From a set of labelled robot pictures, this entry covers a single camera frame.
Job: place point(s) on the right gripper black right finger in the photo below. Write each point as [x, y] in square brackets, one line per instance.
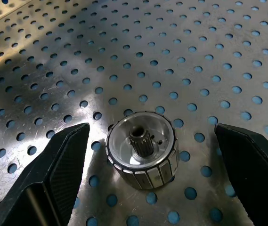
[254, 169]

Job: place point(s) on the ribbed metal roller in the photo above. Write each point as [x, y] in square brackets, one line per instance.
[124, 148]

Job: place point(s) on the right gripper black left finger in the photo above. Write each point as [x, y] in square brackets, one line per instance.
[42, 179]

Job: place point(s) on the perforated steel tray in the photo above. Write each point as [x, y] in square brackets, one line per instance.
[171, 70]

